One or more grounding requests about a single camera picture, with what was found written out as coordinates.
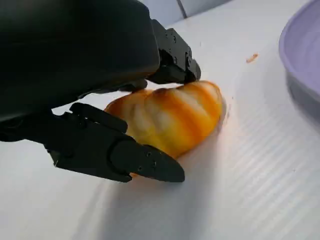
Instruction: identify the long orange white bread roll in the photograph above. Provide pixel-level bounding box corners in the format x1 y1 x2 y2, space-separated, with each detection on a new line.
103 79 227 179

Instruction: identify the lilac plate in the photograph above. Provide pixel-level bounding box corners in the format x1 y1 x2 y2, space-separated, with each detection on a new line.
278 0 320 106

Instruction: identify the small orange crumb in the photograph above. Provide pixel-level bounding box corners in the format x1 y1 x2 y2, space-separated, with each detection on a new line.
245 52 259 64

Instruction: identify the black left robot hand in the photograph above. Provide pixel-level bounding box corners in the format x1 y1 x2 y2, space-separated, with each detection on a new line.
0 0 202 184

